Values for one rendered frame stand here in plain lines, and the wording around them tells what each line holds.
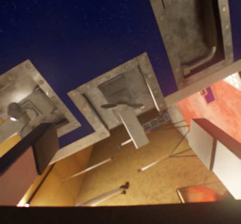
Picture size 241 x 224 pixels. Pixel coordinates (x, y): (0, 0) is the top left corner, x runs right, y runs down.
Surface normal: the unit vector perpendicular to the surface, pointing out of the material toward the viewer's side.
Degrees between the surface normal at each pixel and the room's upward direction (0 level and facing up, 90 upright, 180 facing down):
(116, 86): 90
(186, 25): 90
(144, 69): 90
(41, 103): 115
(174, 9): 90
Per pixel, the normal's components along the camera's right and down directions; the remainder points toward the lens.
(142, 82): 0.18, 0.51
